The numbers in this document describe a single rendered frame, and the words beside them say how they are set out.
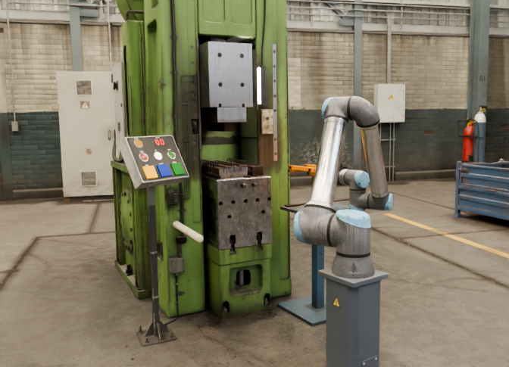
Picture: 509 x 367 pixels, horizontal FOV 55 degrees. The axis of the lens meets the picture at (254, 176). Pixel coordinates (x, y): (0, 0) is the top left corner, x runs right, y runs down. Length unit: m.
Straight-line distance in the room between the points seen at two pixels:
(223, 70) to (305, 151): 6.59
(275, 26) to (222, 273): 1.69
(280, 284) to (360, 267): 1.53
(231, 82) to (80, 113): 5.43
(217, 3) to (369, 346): 2.24
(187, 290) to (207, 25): 1.72
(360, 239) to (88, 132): 6.65
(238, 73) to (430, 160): 8.09
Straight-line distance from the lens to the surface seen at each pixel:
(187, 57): 3.21
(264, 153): 3.40
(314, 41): 9.77
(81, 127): 8.36
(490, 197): 6.46
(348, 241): 2.16
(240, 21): 3.39
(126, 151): 2.76
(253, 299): 3.34
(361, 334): 2.26
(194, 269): 3.33
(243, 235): 3.18
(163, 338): 3.09
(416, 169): 10.74
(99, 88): 8.35
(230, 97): 3.14
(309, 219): 2.23
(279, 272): 3.62
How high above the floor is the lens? 1.28
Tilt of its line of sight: 6 degrees down
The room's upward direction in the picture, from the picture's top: 1 degrees counter-clockwise
